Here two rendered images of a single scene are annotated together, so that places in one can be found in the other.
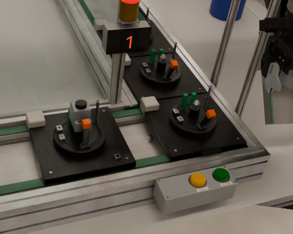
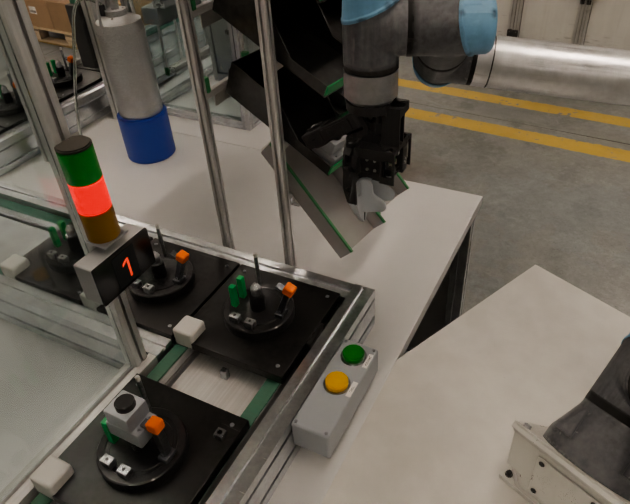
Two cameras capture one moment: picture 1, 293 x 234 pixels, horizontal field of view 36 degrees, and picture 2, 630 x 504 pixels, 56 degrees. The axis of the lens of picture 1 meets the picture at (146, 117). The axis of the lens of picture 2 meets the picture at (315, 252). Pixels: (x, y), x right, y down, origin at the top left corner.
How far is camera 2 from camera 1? 0.35 m
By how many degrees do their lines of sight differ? 25
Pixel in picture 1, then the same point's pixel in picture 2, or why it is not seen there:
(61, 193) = not seen: outside the picture
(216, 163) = (333, 344)
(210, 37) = (163, 192)
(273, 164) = not seen: hidden behind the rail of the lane
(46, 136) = (93, 487)
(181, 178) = (317, 395)
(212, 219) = (375, 414)
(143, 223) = (310, 489)
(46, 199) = not seen: outside the picture
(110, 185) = (246, 478)
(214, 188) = (362, 377)
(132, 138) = (201, 389)
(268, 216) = (421, 360)
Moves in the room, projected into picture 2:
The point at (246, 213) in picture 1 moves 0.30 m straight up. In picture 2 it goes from (400, 375) to (405, 257)
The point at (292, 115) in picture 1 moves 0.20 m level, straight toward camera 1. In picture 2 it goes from (358, 228) to (388, 285)
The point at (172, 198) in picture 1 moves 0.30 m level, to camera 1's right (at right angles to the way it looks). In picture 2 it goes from (332, 429) to (464, 345)
